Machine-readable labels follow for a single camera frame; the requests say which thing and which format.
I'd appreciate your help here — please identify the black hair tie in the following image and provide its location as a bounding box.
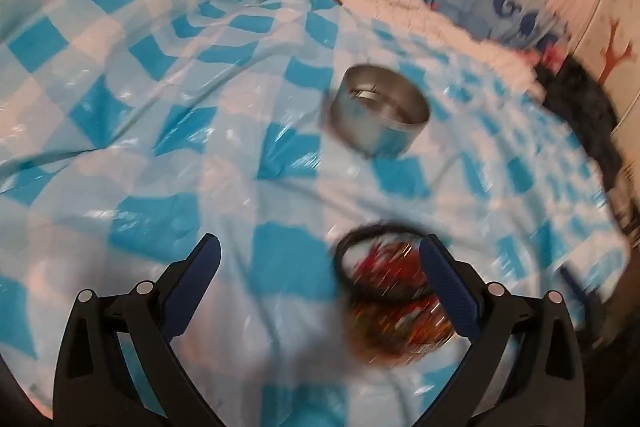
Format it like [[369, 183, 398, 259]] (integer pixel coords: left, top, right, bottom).
[[334, 223, 437, 304]]

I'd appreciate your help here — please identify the black cloth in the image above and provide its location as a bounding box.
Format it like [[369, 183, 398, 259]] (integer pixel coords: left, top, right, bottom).
[[532, 56, 624, 204]]

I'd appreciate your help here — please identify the orange tree wall sticker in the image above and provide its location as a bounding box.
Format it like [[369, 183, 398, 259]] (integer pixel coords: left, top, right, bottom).
[[597, 19, 632, 84]]

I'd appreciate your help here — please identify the red beaded bracelet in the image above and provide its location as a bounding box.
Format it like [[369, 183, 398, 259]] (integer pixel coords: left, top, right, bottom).
[[350, 241, 428, 295]]

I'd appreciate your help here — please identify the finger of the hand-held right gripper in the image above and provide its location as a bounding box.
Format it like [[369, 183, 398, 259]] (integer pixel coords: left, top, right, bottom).
[[560, 264, 589, 308]]

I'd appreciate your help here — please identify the round metal tin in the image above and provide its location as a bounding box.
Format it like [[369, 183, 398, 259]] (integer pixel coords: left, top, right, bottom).
[[327, 64, 432, 158]]

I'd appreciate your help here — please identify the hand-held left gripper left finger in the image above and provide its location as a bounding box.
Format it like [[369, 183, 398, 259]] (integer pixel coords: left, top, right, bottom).
[[52, 233, 223, 427]]

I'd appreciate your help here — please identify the blue checkered plastic sheet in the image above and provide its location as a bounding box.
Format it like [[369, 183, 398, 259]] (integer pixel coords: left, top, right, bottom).
[[0, 0, 632, 427]]

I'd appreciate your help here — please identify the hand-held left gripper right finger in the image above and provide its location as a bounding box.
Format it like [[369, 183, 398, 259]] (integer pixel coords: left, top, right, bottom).
[[419, 234, 586, 427]]

